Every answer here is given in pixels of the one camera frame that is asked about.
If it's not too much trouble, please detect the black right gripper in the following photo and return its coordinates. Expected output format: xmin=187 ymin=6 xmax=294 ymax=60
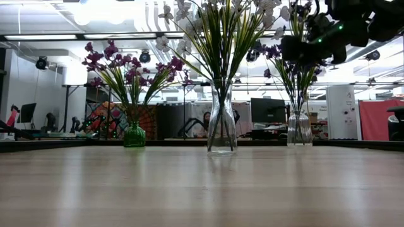
xmin=314 ymin=0 xmax=370 ymax=64

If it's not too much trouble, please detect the white artificial flower bunch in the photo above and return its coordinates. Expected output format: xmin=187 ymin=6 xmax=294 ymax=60
xmin=217 ymin=0 xmax=291 ymax=152
xmin=154 ymin=0 xmax=228 ymax=152

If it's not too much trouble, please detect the magenta artificial flower bunch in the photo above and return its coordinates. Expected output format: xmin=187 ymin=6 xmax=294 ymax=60
xmin=135 ymin=55 xmax=195 ymax=125
xmin=113 ymin=53 xmax=149 ymax=125
xmin=81 ymin=39 xmax=129 ymax=125

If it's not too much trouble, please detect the ribbed clear glass vase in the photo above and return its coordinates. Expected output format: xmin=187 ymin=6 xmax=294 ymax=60
xmin=286 ymin=110 xmax=314 ymax=148

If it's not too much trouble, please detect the tall clear glass vase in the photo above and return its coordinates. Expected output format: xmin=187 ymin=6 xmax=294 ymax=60
xmin=206 ymin=79 xmax=238 ymax=155

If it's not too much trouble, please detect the green glass vase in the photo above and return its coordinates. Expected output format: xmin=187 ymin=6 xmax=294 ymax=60
xmin=122 ymin=121 xmax=147 ymax=148

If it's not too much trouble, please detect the black ceiling spotlight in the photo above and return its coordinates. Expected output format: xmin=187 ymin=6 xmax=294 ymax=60
xmin=365 ymin=49 xmax=381 ymax=62
xmin=246 ymin=49 xmax=260 ymax=63
xmin=35 ymin=55 xmax=51 ymax=71
xmin=138 ymin=49 xmax=152 ymax=64

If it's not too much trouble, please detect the white cabinet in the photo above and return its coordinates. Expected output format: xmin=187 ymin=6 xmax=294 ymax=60
xmin=325 ymin=84 xmax=362 ymax=141

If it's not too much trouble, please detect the red fabric partition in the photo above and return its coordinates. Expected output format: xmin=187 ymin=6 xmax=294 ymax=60
xmin=358 ymin=99 xmax=404 ymax=142

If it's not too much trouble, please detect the black chair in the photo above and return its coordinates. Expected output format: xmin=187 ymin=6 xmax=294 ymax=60
xmin=386 ymin=105 xmax=404 ymax=142

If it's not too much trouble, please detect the black computer monitor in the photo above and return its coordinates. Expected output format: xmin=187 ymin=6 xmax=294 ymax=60
xmin=250 ymin=97 xmax=287 ymax=124

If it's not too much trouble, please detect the person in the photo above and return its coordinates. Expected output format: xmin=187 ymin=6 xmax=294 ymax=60
xmin=201 ymin=110 xmax=212 ymax=138

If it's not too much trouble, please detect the black room partition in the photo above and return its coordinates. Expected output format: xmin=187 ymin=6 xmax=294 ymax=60
xmin=157 ymin=102 xmax=193 ymax=140

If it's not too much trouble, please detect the small black monitor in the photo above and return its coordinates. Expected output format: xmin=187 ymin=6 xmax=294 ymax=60
xmin=17 ymin=102 xmax=37 ymax=124

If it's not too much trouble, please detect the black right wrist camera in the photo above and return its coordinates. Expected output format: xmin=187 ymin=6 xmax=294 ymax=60
xmin=280 ymin=34 xmax=316 ymax=64

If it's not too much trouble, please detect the colourful wall tapestry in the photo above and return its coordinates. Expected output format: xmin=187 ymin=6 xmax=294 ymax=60
xmin=85 ymin=100 xmax=158 ymax=139

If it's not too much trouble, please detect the black aluminium table frame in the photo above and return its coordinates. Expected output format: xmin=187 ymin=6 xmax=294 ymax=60
xmin=0 ymin=138 xmax=404 ymax=153

